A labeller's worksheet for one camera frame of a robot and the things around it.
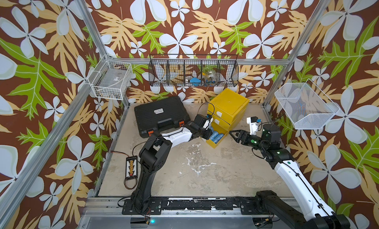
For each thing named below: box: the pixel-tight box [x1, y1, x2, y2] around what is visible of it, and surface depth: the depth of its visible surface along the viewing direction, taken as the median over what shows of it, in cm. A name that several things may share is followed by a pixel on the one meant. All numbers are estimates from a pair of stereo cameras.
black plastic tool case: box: [134, 95, 191, 139], surface depth 107 cm
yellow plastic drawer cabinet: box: [206, 88, 250, 147], surface depth 94 cm
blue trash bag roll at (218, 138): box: [212, 133, 225, 145], surface depth 98 cm
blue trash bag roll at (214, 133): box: [209, 131, 219, 141], surface depth 100 cm
